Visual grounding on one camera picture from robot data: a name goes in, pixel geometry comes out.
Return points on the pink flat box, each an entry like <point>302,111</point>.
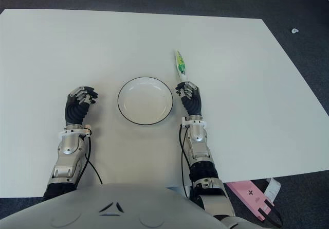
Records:
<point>246,194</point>

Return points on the small white floor object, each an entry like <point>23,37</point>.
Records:
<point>295,31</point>

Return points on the white paper label strip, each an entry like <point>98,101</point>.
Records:
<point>273,189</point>

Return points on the white plate with black rim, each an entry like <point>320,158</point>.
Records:
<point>145,101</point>

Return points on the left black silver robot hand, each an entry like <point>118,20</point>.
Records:
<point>75,110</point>

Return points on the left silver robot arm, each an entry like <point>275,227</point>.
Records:
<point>68,146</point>

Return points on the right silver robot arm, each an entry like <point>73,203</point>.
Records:
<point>196,132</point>

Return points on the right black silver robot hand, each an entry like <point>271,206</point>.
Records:
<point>192,103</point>

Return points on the grey robot torso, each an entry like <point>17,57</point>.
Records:
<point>115,208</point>

